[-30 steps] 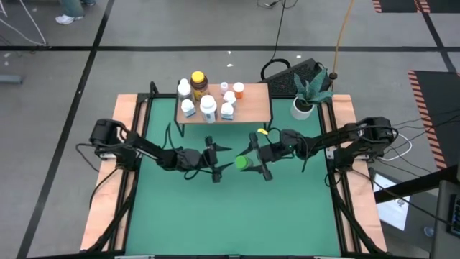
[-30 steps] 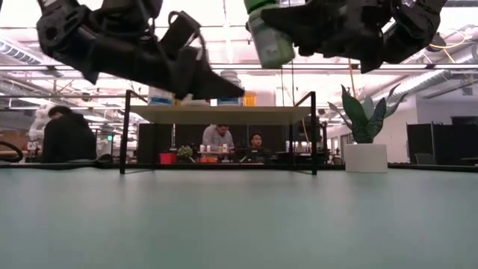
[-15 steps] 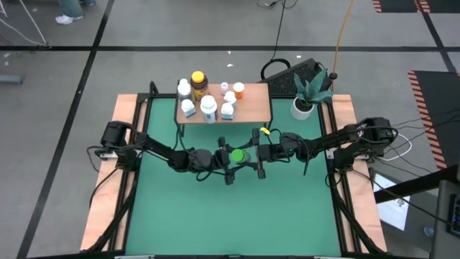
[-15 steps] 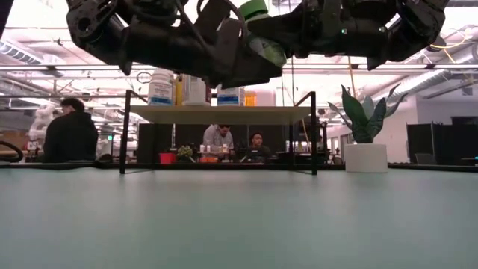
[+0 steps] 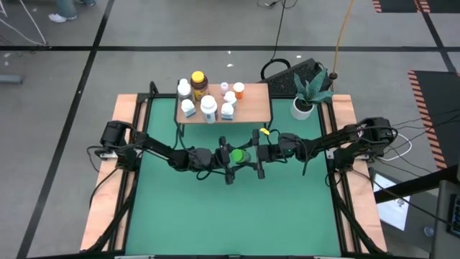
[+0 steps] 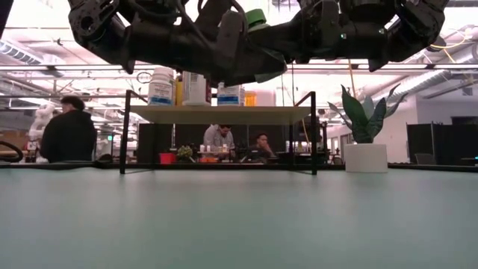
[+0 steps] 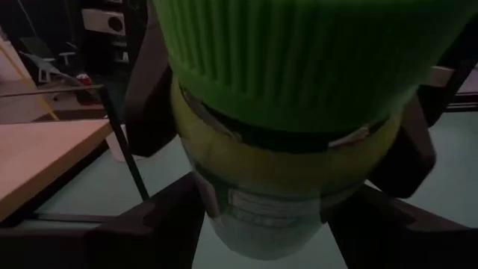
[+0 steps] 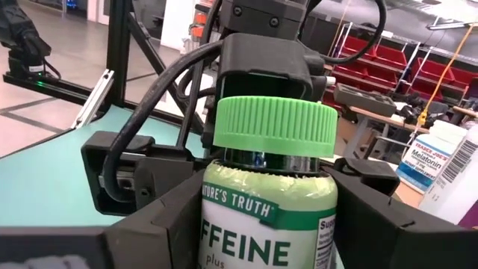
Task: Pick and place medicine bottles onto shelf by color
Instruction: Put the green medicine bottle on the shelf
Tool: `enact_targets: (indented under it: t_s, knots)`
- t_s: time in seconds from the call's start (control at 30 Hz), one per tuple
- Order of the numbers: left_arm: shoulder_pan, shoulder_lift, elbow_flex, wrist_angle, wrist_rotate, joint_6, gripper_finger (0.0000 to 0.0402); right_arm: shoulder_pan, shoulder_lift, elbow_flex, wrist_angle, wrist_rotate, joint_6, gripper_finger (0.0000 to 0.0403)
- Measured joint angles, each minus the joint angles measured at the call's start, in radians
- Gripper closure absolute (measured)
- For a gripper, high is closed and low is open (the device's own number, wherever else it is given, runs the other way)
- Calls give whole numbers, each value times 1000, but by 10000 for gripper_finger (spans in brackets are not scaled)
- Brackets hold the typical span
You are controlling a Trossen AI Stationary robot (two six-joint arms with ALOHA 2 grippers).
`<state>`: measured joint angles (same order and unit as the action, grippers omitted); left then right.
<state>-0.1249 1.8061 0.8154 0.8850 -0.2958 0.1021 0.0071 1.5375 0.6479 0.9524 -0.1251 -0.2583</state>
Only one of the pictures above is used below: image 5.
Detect gray cabinet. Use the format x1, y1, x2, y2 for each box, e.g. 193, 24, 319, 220
429, 179, 460, 259

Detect gray flat bar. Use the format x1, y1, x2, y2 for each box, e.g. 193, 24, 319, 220
0, 74, 24, 85

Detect green bottle green cap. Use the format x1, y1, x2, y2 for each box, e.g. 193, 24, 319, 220
230, 147, 252, 165

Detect small white bottle blue label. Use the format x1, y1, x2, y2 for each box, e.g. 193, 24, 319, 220
180, 99, 198, 119

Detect white pill bottle blue label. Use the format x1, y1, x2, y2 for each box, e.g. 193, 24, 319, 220
223, 90, 238, 108

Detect yellow cord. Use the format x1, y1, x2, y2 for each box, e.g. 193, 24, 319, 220
330, 0, 357, 81

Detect black perforated computer case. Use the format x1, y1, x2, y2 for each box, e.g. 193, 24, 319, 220
269, 58, 334, 97

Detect black cable loop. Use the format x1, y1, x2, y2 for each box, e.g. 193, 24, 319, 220
259, 58, 292, 81

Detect rectangular white bottle blue label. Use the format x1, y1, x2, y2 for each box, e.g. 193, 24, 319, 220
220, 102, 235, 122

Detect black mat hazard stripe edge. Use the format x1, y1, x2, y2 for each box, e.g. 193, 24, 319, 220
407, 70, 460, 171
372, 0, 460, 14

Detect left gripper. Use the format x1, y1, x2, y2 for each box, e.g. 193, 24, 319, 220
210, 135, 236, 186

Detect amber bottle yellow cap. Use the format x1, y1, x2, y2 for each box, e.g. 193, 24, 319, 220
189, 70, 210, 102

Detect person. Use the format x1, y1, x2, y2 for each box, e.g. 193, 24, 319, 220
47, 0, 97, 24

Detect white round bottle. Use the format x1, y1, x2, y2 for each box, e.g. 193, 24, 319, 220
232, 81, 246, 101

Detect wooden shelf black metal legs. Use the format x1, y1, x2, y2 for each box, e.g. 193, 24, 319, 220
174, 78, 273, 137

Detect thin black floor cable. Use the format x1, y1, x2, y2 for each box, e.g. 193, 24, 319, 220
271, 0, 288, 61

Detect gummy bottle white cap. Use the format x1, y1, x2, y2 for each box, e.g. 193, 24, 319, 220
176, 78, 194, 103

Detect white bottle dark red label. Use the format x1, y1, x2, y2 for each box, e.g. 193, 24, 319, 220
199, 94, 219, 124

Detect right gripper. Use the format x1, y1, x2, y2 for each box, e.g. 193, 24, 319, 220
234, 128, 285, 181

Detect white floor cable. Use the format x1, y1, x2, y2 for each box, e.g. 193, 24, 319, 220
0, 0, 47, 47

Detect snake plant white pot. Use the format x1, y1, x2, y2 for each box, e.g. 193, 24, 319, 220
290, 68, 334, 121

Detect white power cable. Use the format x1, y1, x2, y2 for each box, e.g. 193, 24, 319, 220
393, 133, 413, 162

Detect green table mat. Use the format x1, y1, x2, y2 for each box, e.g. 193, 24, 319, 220
124, 96, 342, 257

